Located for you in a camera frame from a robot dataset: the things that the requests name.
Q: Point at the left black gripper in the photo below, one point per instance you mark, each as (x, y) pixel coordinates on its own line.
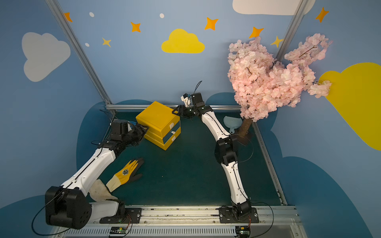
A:
(139, 131)

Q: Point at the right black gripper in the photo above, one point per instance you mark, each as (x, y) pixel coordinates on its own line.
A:
(182, 110)

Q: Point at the yellow drawer cabinet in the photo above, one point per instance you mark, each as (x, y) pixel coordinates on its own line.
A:
(163, 126)

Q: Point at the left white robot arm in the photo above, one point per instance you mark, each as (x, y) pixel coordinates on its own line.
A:
(83, 197)

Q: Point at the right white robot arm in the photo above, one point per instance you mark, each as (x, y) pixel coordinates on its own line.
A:
(225, 154)

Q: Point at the yellow black work glove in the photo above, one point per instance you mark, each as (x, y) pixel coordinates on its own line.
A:
(127, 174)

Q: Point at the light blue dustpan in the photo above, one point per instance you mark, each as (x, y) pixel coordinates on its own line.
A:
(232, 123)

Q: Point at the pink cherry blossom tree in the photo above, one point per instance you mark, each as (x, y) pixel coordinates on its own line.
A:
(262, 84)

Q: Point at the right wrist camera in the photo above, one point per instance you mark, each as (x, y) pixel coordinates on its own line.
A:
(193, 100)

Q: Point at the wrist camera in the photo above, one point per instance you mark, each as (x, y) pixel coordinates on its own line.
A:
(193, 100)
(119, 129)

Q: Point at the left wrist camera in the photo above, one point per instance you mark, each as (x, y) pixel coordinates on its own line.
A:
(119, 129)

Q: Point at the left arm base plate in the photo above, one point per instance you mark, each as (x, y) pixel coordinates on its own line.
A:
(128, 215)

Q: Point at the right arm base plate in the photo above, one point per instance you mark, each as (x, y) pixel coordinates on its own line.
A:
(229, 215)

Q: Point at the aluminium rail base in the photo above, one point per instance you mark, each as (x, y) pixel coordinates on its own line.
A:
(265, 221)

